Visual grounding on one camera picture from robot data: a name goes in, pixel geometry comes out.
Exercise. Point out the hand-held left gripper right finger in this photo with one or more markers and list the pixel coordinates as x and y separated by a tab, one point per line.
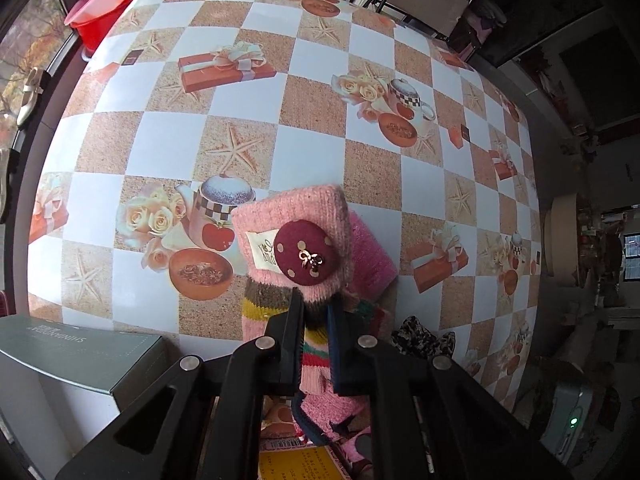
334	332

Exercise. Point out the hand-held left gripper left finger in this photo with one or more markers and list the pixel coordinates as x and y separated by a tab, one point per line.
295	322

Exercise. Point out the grey-green cardboard box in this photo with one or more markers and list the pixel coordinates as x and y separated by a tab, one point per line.
75	355

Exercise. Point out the pink fuzzy sock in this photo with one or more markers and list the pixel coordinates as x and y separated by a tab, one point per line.
330	412

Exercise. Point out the leopard print scrunchie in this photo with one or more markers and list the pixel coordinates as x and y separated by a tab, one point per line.
417	337

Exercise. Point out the pink patterned carton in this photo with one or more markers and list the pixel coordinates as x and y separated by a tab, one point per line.
300	465

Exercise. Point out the checkered printed tablecloth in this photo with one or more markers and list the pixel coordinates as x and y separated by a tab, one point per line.
310	85

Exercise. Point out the round wooden board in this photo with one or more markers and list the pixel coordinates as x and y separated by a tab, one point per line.
560	240

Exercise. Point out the white appliance with green light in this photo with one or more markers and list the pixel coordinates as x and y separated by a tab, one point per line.
567	420

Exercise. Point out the folding chair brown seat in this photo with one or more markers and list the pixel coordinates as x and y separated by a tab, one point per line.
430	0

